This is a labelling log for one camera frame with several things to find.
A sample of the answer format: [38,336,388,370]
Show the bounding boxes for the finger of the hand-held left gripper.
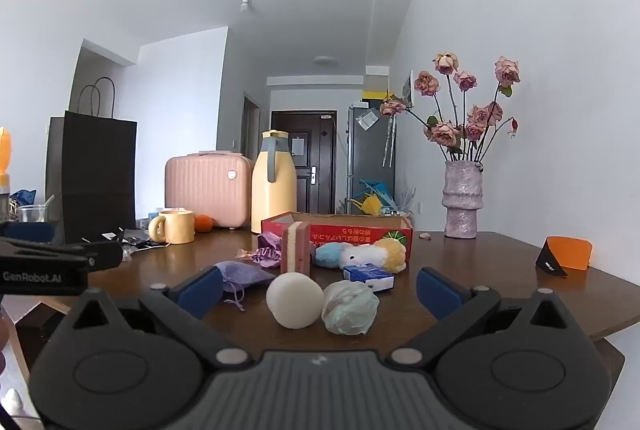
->
[0,221,57,243]
[0,237,124,271]

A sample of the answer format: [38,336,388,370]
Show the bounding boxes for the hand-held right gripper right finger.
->
[390,267,576,368]

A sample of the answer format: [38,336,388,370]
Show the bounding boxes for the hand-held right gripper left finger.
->
[65,266,251,368]

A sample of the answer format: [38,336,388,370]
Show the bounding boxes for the lavender drawstring pouch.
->
[215,260,275,311]

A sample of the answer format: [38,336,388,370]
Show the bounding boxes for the yellow plush toy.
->
[382,238,407,274]

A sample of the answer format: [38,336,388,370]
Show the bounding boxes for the blue tissue pack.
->
[343,263,395,293]

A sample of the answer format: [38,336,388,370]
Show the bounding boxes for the mauve satin pouch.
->
[250,231,286,268]

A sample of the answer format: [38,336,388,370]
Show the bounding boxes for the white plush toy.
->
[340,245,388,268]

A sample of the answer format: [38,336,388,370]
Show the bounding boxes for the pale green bag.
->
[321,281,380,336]

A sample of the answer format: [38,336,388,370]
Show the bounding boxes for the white round sponge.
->
[266,272,325,329]

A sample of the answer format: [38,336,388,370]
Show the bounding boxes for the pink sponge block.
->
[281,221,313,274]

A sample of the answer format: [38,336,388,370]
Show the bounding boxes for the red cardboard box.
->
[261,211,414,263]

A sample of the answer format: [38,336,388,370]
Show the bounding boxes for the blue plush toy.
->
[315,242,346,268]

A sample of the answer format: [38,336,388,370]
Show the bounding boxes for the clear plastic cup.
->
[19,195,55,223]

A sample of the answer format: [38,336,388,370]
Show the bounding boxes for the yellow ceramic mug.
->
[148,208,196,245]

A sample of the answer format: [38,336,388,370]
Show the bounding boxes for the black plastic wrappers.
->
[82,227,168,257]

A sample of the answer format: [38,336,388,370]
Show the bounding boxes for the black paper bag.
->
[61,77,138,243]

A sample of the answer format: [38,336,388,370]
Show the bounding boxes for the purple ceramic vase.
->
[442,160,486,239]

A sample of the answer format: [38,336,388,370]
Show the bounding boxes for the pink ribbed suitcase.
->
[165,151,253,229]

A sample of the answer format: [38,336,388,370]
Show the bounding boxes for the colourful clutter pile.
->
[345,180,416,216]

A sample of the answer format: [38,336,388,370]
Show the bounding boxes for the cream yellow suitcase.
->
[251,130,297,235]

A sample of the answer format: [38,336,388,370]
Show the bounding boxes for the grey refrigerator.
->
[348,100,396,213]

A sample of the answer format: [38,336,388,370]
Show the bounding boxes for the dried pink roses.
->
[380,52,521,163]

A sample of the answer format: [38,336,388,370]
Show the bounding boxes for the dark entrance door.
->
[271,110,337,214]

